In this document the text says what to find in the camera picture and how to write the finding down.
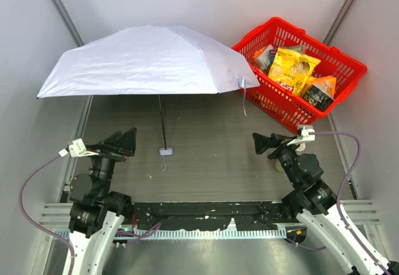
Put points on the red plastic shopping basket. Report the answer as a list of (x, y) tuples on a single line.
[(291, 111)]

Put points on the pale yellow bottle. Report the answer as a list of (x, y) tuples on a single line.
[(299, 149)]

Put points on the slotted cable duct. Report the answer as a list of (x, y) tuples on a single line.
[(230, 233)]

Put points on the black and orange snack bag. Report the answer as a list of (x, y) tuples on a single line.
[(319, 92)]

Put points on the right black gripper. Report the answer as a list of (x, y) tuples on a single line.
[(277, 145)]

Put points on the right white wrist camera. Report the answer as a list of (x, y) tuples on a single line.
[(305, 134)]

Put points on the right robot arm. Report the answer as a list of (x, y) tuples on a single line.
[(313, 203)]

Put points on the yellow chips bag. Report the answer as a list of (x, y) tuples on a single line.
[(291, 69)]

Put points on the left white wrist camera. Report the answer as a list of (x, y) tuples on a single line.
[(77, 148)]

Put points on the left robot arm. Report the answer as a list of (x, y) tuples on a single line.
[(97, 212)]

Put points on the orange snack packet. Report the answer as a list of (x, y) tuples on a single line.
[(261, 58)]

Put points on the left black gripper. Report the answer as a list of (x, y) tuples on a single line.
[(110, 151)]

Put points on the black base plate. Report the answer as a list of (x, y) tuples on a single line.
[(210, 216)]

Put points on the lavender folding umbrella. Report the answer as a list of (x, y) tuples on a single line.
[(149, 60)]

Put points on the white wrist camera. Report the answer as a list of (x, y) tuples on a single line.
[(305, 134), (77, 148)]

